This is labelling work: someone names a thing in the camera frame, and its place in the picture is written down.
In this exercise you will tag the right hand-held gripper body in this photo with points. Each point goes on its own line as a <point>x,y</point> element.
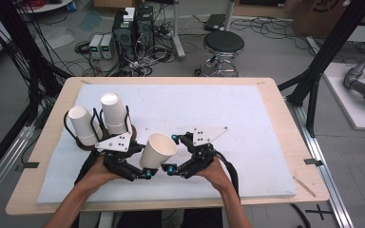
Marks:
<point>201,155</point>

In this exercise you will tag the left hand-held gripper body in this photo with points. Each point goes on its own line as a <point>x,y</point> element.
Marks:
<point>115,144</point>

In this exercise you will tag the single white paper cup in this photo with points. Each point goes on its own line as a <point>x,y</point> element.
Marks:
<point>155,153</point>

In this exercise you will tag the tall stack of paper cups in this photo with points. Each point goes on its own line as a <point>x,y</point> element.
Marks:
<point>112,110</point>

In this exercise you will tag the person's right hand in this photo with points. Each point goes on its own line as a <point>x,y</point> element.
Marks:
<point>217,175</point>

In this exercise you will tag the person's left hand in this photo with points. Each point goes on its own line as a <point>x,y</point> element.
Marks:
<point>96,175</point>

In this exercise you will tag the short stack of paper cups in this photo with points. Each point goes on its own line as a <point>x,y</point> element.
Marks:
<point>82,126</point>

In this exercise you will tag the person's dark trousers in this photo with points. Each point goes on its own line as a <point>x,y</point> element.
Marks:
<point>139,220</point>

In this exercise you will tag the white foam board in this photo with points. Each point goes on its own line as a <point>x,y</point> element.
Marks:
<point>250,158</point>

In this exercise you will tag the white table leg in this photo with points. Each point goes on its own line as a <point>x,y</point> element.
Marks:
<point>106,220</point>

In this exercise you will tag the black tape strip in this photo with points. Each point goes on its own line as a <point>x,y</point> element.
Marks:
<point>313,162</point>
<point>28,165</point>

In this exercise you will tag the grey power supply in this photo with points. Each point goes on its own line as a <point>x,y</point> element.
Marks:
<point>95,46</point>
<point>107,47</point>

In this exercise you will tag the wooden table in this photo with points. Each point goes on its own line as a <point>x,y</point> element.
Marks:
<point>285,104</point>

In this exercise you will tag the white metal desk leg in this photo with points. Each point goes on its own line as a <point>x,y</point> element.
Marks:
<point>177,38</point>
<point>229,14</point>

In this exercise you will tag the black round stool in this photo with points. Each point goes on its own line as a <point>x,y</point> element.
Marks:
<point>223,41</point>

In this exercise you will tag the black computer tower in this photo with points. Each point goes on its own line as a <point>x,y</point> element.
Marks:
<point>145,28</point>
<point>123,38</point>

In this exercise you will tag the thin wooden stick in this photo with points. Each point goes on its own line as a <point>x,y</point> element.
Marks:
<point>304,186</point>

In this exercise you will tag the flat black device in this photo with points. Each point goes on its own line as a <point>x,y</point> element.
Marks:
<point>215,22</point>

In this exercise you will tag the small white box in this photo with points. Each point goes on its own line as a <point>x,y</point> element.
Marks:
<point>129,14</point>

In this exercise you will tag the black tape cross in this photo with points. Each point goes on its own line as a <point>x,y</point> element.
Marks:
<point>319,211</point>

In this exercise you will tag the round white table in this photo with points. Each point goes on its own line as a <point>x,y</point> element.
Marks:
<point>53,6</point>

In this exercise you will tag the white platform board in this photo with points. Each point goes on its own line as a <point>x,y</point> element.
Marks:
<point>345,101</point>

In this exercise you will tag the cardboard box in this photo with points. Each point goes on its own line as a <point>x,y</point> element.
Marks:
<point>326,15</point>

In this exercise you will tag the aluminium rail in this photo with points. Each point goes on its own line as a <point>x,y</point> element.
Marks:
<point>320,158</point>
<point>6,164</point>

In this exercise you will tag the black frame post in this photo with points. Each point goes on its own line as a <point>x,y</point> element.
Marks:
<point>326,53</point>

